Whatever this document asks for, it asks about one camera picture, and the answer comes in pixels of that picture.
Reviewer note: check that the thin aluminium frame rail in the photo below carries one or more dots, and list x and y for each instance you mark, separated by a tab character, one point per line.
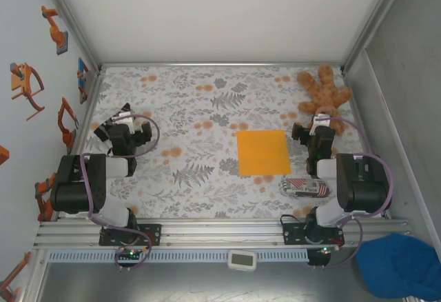
220	65

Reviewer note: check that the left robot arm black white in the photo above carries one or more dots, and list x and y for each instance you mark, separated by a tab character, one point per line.
76	184

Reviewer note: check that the orange claw gripper wall sticker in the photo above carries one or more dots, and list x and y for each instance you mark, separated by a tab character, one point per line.
22	81

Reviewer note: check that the orange paper sheet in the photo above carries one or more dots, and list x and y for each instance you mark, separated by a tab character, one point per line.
263	152

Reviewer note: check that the blue cloth cap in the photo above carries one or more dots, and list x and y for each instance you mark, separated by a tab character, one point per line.
399	267

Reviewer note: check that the aluminium frame post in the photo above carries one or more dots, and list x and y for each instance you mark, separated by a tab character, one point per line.
72	19
375	19

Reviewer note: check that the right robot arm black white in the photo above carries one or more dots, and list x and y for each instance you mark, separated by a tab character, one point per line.
361	184

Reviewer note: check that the brown teddy bear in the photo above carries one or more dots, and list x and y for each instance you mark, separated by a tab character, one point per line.
324	91

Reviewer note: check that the blue orange machine wall sticker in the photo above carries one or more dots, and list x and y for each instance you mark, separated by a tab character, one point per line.
82	74

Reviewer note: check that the floral print table mat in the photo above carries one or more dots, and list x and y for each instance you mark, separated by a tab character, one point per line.
206	109

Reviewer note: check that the black white striped sock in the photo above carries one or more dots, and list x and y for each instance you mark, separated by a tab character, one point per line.
101	130

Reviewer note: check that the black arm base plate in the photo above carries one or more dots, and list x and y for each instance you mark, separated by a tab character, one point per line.
153	234
293	234

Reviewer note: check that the small circuit board green light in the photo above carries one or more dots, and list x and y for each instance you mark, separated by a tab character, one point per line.
326	250
131	253

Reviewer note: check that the red white printed packet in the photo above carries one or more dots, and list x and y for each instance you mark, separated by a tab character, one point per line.
305	188

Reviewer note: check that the wide aluminium mounting rail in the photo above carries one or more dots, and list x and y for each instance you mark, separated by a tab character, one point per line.
220	233

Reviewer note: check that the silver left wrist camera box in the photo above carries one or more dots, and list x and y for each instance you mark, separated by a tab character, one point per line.
125	121

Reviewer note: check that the orange block wall sticker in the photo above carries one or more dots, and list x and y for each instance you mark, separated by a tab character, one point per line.
3	155

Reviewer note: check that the white digital timer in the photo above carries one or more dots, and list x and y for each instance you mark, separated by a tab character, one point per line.
242	260

